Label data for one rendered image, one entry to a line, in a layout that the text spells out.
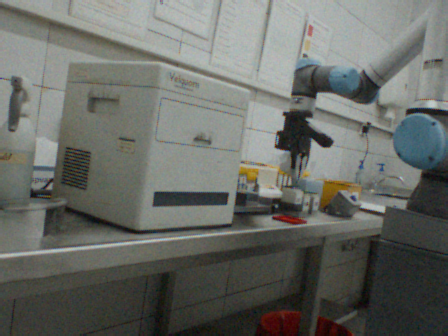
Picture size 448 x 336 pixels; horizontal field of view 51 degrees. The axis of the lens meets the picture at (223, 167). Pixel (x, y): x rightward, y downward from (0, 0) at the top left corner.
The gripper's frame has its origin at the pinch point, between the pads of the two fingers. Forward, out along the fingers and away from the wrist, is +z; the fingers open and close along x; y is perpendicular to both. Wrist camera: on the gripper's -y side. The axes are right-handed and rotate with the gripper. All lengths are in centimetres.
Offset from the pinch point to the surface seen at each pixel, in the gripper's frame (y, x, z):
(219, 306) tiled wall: 57, -52, 66
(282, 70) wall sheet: 56, -72, -46
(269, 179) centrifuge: 20.3, -18.0, 2.2
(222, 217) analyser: -6.6, 42.2, 7.8
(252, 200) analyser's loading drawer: -3.6, 27.1, 4.8
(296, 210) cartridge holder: -2.0, 1.1, 8.1
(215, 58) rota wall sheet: 57, -23, -41
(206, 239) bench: -11, 52, 11
